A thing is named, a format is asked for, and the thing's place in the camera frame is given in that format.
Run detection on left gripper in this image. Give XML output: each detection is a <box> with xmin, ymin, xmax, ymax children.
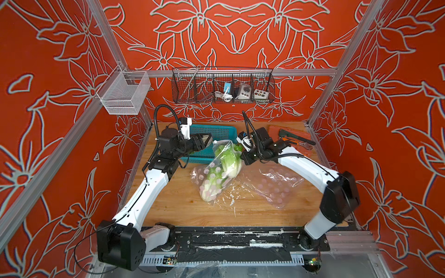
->
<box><xmin>173</xmin><ymin>133</ymin><xmax>212</xmax><ymax>161</ymax></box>

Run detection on chinese cabbage front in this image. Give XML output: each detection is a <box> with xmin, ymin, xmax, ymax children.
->
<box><xmin>214</xmin><ymin>142</ymin><xmax>243</xmax><ymax>178</ymax></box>

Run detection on chinese cabbage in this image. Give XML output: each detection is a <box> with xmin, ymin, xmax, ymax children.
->
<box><xmin>214</xmin><ymin>142</ymin><xmax>243</xmax><ymax>178</ymax></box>
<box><xmin>196</xmin><ymin>166</ymin><xmax>229</xmax><ymax>202</ymax></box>

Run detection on clear zipper bag pink dots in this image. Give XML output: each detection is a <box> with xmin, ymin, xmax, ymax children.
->
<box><xmin>191</xmin><ymin>140</ymin><xmax>243</xmax><ymax>203</ymax></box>

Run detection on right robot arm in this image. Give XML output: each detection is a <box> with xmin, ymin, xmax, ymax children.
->
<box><xmin>237</xmin><ymin>128</ymin><xmax>360</xmax><ymax>241</ymax></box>

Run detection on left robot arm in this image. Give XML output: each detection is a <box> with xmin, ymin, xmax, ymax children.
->
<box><xmin>96</xmin><ymin>128</ymin><xmax>213</xmax><ymax>271</ymax></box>

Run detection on teal plastic basket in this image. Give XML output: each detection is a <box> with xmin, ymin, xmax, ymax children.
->
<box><xmin>181</xmin><ymin>124</ymin><xmax>238</xmax><ymax>164</ymax></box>

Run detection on orange tool case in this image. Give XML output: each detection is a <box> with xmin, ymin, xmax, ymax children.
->
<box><xmin>267</xmin><ymin>125</ymin><xmax>314</xmax><ymax>155</ymax></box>

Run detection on white socket cube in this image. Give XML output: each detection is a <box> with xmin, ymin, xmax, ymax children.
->
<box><xmin>253</xmin><ymin>89</ymin><xmax>269</xmax><ymax>103</ymax></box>

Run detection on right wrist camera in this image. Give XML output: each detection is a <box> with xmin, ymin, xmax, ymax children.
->
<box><xmin>236</xmin><ymin>132</ymin><xmax>254</xmax><ymax>152</ymax></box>

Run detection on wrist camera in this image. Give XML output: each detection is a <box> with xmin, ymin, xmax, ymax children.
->
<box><xmin>179</xmin><ymin>117</ymin><xmax>192</xmax><ymax>140</ymax></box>
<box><xmin>236</xmin><ymin>132</ymin><xmax>254</xmax><ymax>152</ymax></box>

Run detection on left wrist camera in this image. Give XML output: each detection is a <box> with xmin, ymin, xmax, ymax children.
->
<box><xmin>179</xmin><ymin>117</ymin><xmax>192</xmax><ymax>140</ymax></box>

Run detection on white cable with blue box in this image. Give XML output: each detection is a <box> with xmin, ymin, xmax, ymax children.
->
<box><xmin>214</xmin><ymin>82</ymin><xmax>234</xmax><ymax>103</ymax></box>

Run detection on black wire wall basket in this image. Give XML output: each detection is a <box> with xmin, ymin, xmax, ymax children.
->
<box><xmin>172</xmin><ymin>66</ymin><xmax>276</xmax><ymax>104</ymax></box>

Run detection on clear mesh wall bin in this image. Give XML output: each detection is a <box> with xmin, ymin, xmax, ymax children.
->
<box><xmin>96</xmin><ymin>71</ymin><xmax>151</xmax><ymax>115</ymax></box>

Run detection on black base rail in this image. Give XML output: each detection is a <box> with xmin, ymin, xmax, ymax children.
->
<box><xmin>144</xmin><ymin>226</ymin><xmax>331</xmax><ymax>265</ymax></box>

